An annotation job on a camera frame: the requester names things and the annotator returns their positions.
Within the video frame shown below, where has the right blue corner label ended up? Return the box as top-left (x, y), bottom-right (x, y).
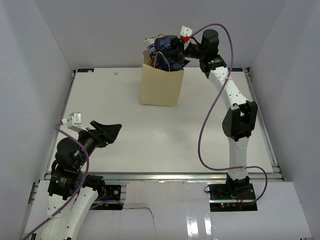
top-left (228, 67), bottom-right (244, 72)

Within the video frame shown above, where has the left blue corner label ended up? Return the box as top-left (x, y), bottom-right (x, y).
top-left (76, 68), bottom-right (95, 73)

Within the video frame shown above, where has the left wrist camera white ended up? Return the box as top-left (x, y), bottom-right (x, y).
top-left (61, 112), bottom-right (89, 133)

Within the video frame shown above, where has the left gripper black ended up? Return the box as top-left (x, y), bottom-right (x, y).
top-left (74, 119), bottom-right (122, 168)

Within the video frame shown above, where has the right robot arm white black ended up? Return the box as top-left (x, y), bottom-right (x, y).
top-left (169, 26), bottom-right (258, 200)

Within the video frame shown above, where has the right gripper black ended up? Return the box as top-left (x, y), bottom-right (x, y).
top-left (164, 38), bottom-right (207, 62)

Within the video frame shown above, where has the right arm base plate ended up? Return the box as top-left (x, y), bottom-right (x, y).
top-left (204, 183), bottom-right (258, 213)

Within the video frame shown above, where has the blue corner label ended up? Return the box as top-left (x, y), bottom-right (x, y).
top-left (228, 67), bottom-right (244, 72)
top-left (76, 68), bottom-right (95, 73)

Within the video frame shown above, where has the beige paper bag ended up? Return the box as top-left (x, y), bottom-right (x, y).
top-left (140, 49), bottom-right (184, 107)

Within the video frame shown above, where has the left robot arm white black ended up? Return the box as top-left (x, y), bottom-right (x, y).
top-left (39, 120), bottom-right (122, 240)

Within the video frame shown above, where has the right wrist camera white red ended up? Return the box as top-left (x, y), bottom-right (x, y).
top-left (180, 25), bottom-right (193, 50)

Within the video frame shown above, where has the large blue purple snack bag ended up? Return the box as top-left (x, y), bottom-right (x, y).
top-left (144, 35), bottom-right (190, 72)

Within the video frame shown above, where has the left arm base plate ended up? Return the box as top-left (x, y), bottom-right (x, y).
top-left (90, 185), bottom-right (124, 211)

